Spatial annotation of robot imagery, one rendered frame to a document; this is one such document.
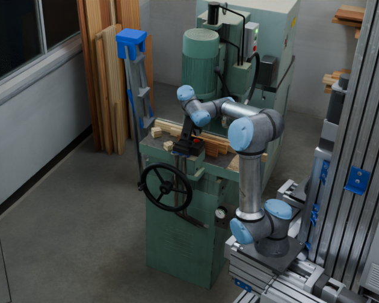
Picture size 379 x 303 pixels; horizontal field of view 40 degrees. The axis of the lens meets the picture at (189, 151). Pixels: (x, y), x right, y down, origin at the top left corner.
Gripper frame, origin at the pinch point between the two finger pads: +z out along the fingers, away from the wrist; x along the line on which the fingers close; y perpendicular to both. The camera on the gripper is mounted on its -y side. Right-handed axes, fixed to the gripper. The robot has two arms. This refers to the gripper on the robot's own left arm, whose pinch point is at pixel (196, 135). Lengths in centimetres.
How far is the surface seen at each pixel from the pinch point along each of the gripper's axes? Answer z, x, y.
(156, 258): 83, 23, -46
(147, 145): 13.8, 28.8, -6.2
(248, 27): -15, -7, 60
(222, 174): 17.0, -15.3, -8.3
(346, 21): 102, -33, 183
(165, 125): 19.2, 26.6, 10.6
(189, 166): 7.5, -1.0, -13.8
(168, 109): 186, 112, 114
